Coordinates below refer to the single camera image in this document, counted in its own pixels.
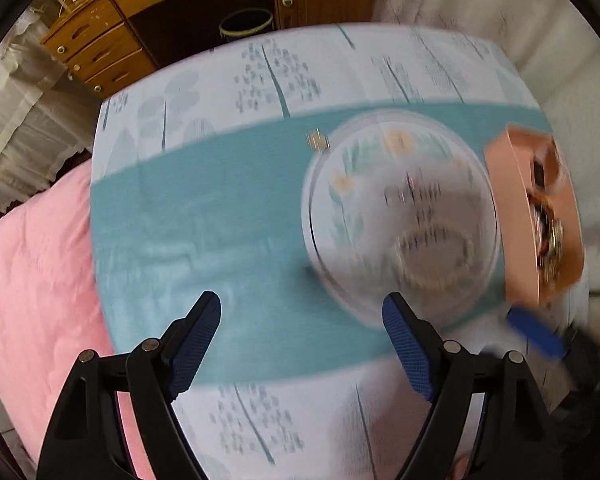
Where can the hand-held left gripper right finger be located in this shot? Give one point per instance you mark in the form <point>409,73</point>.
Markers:
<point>410,350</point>

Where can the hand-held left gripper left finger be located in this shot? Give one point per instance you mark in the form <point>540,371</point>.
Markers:
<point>195,340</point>

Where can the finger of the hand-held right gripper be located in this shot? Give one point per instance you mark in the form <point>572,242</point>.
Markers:
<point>535,332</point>

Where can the pink plastic box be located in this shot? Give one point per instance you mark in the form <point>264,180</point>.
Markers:
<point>510,220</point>

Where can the tree print tablecloth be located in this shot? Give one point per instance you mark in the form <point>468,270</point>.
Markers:
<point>205,210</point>

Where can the pink quilted blanket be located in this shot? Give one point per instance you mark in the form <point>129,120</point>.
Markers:
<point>40,285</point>

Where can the white lace cover cloth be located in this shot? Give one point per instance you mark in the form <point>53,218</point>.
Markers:
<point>20,110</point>

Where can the dark waste bin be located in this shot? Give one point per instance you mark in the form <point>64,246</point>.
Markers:
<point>245,25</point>

